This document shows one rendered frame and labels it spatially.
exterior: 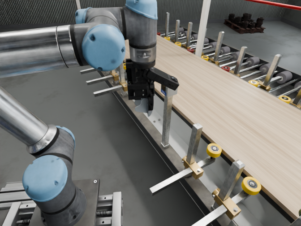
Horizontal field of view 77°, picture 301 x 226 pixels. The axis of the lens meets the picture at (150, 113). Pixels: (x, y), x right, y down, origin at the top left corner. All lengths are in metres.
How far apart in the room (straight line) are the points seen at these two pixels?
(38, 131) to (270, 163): 1.09
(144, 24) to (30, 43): 0.25
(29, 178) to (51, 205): 0.11
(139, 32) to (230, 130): 0.96
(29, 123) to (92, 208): 0.37
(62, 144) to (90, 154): 1.62
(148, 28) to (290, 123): 1.24
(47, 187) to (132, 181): 1.47
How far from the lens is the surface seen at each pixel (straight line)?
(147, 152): 2.23
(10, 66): 0.41
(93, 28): 0.36
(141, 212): 1.89
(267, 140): 1.34
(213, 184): 1.35
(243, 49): 2.04
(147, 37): 0.50
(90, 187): 0.84
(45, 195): 0.64
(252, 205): 1.30
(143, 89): 0.57
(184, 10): 7.20
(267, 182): 1.13
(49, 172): 0.64
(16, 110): 0.66
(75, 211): 0.75
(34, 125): 0.68
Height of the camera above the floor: 1.74
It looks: 39 degrees down
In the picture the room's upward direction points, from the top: straight up
